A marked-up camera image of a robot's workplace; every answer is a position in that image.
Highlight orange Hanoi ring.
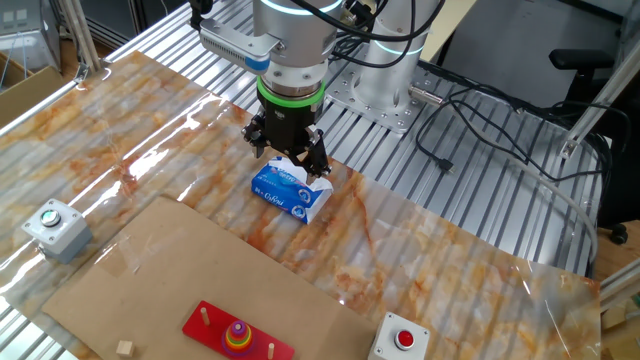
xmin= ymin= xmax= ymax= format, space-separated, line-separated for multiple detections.
xmin=226 ymin=329 xmax=253 ymax=348

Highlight grey box red button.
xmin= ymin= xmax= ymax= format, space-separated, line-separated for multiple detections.
xmin=367 ymin=311 xmax=431 ymax=360

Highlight grey equipment case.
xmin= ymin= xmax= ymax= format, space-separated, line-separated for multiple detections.
xmin=0 ymin=0 xmax=61 ymax=71

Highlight cardboard box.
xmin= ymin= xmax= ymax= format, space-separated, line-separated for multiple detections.
xmin=0 ymin=52 xmax=66 ymax=129

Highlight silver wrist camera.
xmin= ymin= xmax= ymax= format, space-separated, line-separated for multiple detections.
xmin=198 ymin=18 xmax=281 ymax=75

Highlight silver cable connector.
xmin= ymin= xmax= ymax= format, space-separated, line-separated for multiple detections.
xmin=408 ymin=83 xmax=445 ymax=107

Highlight black power cable with plug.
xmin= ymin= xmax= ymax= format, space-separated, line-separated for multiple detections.
xmin=414 ymin=74 xmax=634 ymax=184

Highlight red Hanoi base board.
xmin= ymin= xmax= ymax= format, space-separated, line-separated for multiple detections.
xmin=181 ymin=299 xmax=296 ymax=360

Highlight black office chair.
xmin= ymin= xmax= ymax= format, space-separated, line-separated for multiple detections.
xmin=548 ymin=48 xmax=640 ymax=246

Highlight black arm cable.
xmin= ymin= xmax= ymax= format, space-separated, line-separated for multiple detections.
xmin=289 ymin=0 xmax=446 ymax=69

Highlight blue white tissue pack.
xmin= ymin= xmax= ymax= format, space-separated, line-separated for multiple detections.
xmin=249 ymin=155 xmax=335 ymax=225

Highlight aluminium corner posts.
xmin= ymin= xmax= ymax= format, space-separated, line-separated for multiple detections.
xmin=59 ymin=0 xmax=104 ymax=74

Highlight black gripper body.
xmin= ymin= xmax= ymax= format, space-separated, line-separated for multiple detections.
xmin=259 ymin=97 xmax=322 ymax=154

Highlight brown cardboard sheet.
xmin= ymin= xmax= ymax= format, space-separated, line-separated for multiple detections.
xmin=41 ymin=195 xmax=381 ymax=360

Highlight marble pattern plastic mat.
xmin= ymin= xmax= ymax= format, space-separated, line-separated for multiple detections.
xmin=0 ymin=49 xmax=603 ymax=360

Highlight grey box green button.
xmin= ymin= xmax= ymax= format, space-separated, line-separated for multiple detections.
xmin=20 ymin=198 xmax=94 ymax=265

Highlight grey cable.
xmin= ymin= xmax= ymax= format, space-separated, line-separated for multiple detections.
xmin=479 ymin=144 xmax=600 ymax=266

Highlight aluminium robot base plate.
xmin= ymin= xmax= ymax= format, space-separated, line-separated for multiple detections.
xmin=324 ymin=64 xmax=441 ymax=135

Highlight aluminium profile bar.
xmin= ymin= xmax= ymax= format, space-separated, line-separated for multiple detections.
xmin=599 ymin=259 xmax=640 ymax=311

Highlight slanted aluminium frame post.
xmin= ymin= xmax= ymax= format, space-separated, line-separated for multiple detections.
xmin=558 ymin=49 xmax=640 ymax=160

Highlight clear tape patch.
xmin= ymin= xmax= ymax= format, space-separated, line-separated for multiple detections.
xmin=94 ymin=232 xmax=171 ymax=279

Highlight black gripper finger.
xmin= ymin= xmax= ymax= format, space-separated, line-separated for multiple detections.
xmin=294 ymin=127 xmax=332 ymax=185
xmin=241 ymin=113 xmax=269 ymax=159

